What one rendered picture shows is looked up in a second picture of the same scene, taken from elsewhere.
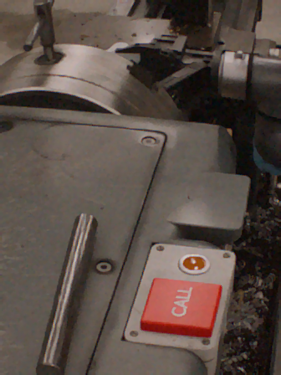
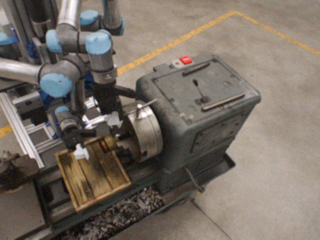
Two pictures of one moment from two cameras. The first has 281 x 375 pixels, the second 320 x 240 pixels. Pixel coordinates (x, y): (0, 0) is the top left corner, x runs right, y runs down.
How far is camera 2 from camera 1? 1.76 m
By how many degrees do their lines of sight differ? 87
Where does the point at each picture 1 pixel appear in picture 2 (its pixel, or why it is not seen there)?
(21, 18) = not seen: outside the picture
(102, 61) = (129, 108)
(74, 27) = (20, 228)
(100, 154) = (165, 83)
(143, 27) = (8, 203)
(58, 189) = (178, 83)
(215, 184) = (158, 69)
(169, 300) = (187, 60)
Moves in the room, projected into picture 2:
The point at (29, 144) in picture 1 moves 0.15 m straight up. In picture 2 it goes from (172, 93) to (177, 70)
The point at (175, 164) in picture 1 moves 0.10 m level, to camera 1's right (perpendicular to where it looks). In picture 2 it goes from (158, 75) to (147, 65)
